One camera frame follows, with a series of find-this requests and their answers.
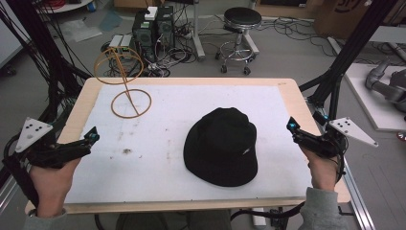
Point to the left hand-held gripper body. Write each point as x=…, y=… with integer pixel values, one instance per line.
x=48, y=155

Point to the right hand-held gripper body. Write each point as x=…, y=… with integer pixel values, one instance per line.
x=324, y=145

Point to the person's right hand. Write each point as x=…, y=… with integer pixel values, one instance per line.
x=324, y=174

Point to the person's left hand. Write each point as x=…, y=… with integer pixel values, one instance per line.
x=52, y=185

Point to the white floor board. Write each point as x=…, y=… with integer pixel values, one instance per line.
x=367, y=99

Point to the white table mat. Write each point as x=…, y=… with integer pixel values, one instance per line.
x=153, y=166

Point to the black bucket hat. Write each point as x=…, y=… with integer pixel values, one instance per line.
x=220, y=147

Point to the white box device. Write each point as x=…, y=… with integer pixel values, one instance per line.
x=120, y=41

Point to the clear plastic sheet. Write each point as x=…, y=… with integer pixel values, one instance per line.
x=81, y=30

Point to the black computer tower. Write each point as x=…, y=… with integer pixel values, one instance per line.
x=165, y=27
x=145, y=36

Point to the black round stool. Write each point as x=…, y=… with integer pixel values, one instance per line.
x=242, y=22

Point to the cardboard box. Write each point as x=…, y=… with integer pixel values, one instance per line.
x=338, y=16

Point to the blue tape roll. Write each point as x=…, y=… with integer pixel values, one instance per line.
x=92, y=6

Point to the grey metal table leg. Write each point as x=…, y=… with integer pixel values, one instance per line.
x=198, y=35

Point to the aluminium rail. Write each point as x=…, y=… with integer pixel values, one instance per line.
x=359, y=198

